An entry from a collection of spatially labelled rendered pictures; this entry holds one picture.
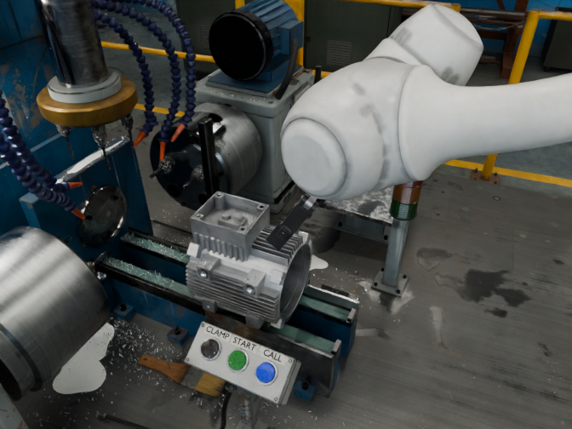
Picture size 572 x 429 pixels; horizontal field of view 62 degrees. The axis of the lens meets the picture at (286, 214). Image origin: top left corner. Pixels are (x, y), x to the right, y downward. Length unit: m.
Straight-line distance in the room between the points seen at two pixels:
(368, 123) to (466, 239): 1.11
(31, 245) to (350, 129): 0.66
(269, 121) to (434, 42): 0.84
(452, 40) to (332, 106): 0.19
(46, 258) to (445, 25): 0.70
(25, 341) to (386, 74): 0.67
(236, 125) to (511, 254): 0.84
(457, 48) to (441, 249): 0.94
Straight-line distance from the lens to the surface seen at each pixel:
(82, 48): 0.94
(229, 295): 0.94
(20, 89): 1.16
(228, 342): 0.79
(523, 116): 0.42
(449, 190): 1.68
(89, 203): 1.15
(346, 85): 0.42
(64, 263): 0.90
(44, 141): 1.22
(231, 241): 0.89
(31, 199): 1.08
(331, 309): 1.04
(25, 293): 0.87
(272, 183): 1.42
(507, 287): 1.37
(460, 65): 0.55
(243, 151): 1.24
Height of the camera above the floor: 1.69
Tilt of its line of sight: 37 degrees down
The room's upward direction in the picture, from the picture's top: straight up
